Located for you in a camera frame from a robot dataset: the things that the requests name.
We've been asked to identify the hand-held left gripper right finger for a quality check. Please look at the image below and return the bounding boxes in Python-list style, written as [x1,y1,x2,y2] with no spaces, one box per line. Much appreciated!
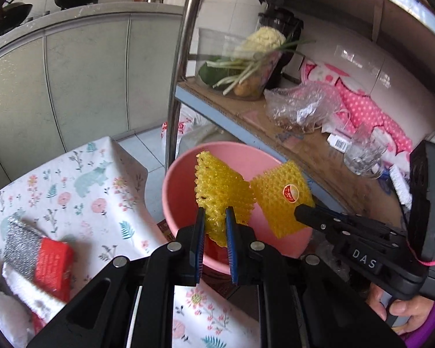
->
[225,206,407,348]

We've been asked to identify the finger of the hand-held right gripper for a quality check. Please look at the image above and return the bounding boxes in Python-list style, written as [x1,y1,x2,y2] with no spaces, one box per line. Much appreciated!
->
[293,204,354,242]

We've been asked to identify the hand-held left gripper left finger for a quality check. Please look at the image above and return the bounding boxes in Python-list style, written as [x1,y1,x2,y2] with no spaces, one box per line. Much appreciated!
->
[26,206,206,348]

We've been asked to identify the yellow foam net red sticker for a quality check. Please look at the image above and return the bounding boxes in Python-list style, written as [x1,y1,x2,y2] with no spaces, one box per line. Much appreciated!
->
[250,159,316,240]

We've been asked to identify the plain yellow foam net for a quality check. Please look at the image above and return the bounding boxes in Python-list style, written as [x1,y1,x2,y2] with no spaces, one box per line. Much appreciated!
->
[195,151,256,248]

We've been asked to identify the pink plastic bucket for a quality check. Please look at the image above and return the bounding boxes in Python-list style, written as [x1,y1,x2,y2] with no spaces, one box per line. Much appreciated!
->
[162,141,314,276]

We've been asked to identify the silver scouring cloth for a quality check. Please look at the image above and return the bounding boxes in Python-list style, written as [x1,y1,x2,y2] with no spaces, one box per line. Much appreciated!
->
[2,215,46,283]

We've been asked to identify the person's right hand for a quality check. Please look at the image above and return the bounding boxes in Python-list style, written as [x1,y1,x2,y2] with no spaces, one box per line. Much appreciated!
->
[366,283,435,338]

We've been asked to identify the small white box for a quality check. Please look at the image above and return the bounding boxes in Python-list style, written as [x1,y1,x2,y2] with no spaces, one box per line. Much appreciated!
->
[326,133,351,153]

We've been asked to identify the clear glass cup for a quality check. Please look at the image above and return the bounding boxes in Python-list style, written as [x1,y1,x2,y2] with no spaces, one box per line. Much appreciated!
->
[344,127,389,179]

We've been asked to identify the pink polka dot cloth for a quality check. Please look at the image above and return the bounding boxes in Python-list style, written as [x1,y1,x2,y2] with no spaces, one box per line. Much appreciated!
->
[300,61,414,160]

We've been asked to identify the white bag red print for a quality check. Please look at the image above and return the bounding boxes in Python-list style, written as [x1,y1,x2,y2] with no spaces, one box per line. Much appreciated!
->
[161,105,213,162]

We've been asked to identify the crumpled clear plastic bag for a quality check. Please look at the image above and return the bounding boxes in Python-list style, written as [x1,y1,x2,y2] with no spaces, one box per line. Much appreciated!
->
[264,81,346,132]

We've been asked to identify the floral bear print tablecloth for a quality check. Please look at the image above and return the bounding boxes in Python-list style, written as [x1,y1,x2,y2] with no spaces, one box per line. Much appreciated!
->
[0,136,262,348]

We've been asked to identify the floral print container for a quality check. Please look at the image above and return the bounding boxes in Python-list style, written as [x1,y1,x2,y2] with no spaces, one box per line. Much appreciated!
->
[232,49,284,101]

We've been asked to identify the green onions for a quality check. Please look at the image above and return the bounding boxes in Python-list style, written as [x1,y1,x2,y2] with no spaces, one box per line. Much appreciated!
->
[206,39,317,95]

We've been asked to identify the dark green vegetable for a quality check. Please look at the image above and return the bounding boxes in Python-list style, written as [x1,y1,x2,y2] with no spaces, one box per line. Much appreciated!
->
[198,61,237,88]

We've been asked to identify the metal storage rack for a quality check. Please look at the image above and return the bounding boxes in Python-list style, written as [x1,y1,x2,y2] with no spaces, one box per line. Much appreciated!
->
[165,0,435,233]

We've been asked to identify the napa cabbage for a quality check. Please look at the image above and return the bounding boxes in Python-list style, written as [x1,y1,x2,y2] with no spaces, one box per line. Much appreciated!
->
[235,26,286,61]

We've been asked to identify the black blender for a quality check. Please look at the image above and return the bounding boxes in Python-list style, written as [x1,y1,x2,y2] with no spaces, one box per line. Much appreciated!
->
[257,7,306,90]

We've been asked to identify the grey kitchen counter cabinet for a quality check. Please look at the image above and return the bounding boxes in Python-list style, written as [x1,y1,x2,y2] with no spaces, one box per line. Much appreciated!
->
[0,2,189,191]

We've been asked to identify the clear plastic container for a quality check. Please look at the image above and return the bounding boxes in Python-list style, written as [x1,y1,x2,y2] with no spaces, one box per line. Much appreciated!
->
[196,27,242,88]

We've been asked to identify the white and red cloth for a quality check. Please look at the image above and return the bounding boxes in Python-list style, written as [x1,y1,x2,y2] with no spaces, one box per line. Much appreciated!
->
[0,290,35,348]

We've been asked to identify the black wok with lid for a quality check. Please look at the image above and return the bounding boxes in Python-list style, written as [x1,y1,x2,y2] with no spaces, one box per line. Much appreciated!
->
[0,0,33,39]

